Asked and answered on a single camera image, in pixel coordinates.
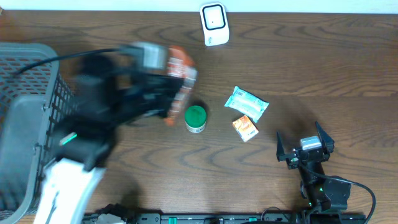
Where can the small orange snack box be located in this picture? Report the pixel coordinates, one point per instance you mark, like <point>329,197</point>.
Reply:
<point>245,128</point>

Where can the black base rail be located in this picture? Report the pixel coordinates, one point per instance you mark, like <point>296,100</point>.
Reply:
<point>155,218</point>

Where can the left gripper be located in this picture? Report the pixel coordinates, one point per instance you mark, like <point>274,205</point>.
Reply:
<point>149,91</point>

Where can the red Top chocolate bar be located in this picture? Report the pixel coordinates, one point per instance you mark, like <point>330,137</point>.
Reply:
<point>181,66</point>

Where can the white barcode scanner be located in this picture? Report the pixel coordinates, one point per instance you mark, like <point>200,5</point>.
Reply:
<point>214,23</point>

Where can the green lid jar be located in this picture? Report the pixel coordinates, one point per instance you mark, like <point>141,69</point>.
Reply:
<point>195,119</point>

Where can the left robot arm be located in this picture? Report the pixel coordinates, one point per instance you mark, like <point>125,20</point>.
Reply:
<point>108,97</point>

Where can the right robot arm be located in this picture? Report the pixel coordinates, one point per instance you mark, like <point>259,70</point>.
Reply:
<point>327,196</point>

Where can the grey plastic basket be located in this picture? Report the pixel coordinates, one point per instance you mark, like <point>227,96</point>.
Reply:
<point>31,104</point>

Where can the light blue wipes packet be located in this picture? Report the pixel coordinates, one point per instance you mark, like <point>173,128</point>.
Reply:
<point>247,104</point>

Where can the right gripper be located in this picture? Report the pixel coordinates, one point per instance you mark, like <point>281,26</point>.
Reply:
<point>293,160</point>

